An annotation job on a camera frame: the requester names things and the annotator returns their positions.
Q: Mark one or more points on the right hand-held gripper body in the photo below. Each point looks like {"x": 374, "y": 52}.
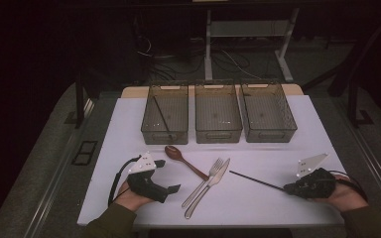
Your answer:
{"x": 316, "y": 185}

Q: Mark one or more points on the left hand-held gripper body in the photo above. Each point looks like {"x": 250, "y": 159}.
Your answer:
{"x": 144, "y": 186}

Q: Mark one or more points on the brown wooden spoon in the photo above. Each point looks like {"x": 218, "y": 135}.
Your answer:
{"x": 173, "y": 152}

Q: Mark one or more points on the black chopstick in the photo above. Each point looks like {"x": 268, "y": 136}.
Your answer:
{"x": 254, "y": 180}
{"x": 161, "y": 115}

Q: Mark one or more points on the smoky clear plastic bin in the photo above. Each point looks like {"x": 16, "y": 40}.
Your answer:
{"x": 175, "y": 115}
{"x": 267, "y": 115}
{"x": 217, "y": 115}

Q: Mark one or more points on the person's left hand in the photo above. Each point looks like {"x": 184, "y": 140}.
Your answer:
{"x": 129, "y": 200}

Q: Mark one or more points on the person's right hand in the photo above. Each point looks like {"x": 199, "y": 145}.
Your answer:
{"x": 347, "y": 196}

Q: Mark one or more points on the steel table knife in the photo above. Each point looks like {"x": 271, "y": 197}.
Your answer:
{"x": 216, "y": 180}

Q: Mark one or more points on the white table mat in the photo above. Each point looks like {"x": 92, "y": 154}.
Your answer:
{"x": 244, "y": 205}

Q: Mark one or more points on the steel fork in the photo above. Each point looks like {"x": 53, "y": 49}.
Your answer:
{"x": 215, "y": 167}

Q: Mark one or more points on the black metal stand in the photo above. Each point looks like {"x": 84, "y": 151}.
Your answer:
{"x": 79, "y": 99}
{"x": 353, "y": 102}

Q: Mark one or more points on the metal floor rail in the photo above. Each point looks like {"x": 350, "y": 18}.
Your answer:
{"x": 51, "y": 195}
{"x": 380, "y": 172}

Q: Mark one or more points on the black floor socket frame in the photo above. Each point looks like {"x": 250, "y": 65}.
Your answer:
{"x": 79, "y": 158}

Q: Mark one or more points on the white metal desk frame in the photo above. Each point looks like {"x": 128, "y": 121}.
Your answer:
{"x": 248, "y": 29}

